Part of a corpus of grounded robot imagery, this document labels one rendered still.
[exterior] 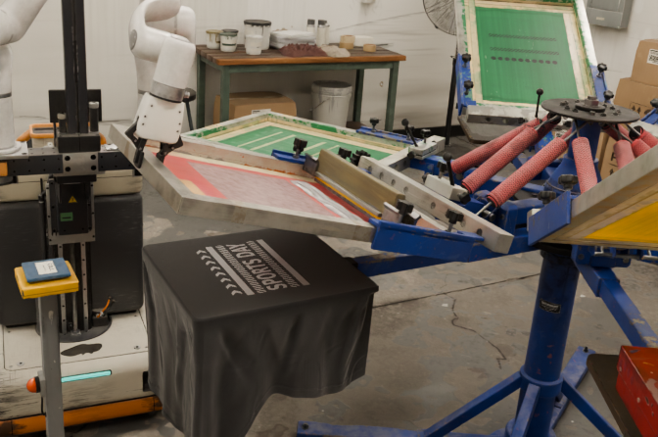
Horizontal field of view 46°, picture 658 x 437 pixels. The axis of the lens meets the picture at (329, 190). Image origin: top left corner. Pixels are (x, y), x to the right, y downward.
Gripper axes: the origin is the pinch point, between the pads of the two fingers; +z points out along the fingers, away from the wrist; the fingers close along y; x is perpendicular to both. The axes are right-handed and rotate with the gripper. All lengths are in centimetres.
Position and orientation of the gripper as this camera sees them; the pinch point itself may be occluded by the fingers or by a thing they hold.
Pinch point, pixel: (148, 160)
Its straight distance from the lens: 183.9
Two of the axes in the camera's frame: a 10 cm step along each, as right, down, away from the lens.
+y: -8.3, -1.5, -5.4
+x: 4.7, 3.2, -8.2
